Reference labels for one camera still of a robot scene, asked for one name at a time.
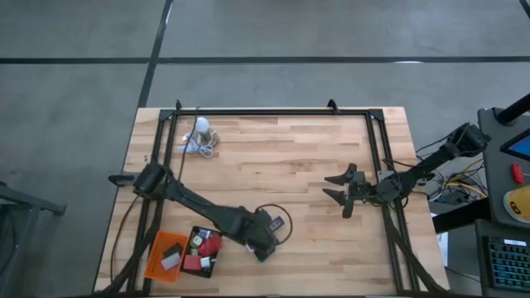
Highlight small red device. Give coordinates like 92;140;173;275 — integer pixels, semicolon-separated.
511;161;525;185

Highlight black aluminium rig frame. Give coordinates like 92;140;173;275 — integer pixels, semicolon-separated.
94;99;451;297

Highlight black framed card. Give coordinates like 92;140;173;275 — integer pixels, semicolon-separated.
267;216;286;233

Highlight black plastic basket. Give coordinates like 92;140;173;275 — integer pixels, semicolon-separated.
180;225;224;279

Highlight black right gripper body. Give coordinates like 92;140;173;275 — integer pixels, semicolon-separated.
341;170;378;219

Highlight thin dark hanging cable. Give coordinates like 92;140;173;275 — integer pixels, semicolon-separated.
109;194;142;286

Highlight grey side table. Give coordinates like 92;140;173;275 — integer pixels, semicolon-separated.
0;180;67;291

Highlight monitor with blue screen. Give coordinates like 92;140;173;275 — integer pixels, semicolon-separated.
499;127;530;161

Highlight black digital clock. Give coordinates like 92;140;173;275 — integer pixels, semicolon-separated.
163;243;185;258

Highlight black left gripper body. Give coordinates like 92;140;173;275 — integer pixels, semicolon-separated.
242;208;279;262

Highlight black pole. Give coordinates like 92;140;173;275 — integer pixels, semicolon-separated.
495;93;530;125

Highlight yellow cap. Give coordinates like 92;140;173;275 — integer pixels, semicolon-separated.
503;185;530;224

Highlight orange plastic basket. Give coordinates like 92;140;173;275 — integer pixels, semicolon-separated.
143;230;190;284

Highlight yellow and black floor cables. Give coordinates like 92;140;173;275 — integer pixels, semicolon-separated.
413;156;489;208

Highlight black backlit keyboard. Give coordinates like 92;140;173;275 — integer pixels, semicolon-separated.
483;235;530;291

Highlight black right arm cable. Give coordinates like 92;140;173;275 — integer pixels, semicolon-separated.
383;132;455;169

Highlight white power adapter with cord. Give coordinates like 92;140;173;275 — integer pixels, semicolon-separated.
176;131;219;160

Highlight grey equipment cart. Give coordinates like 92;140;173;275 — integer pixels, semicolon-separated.
432;106;530;298

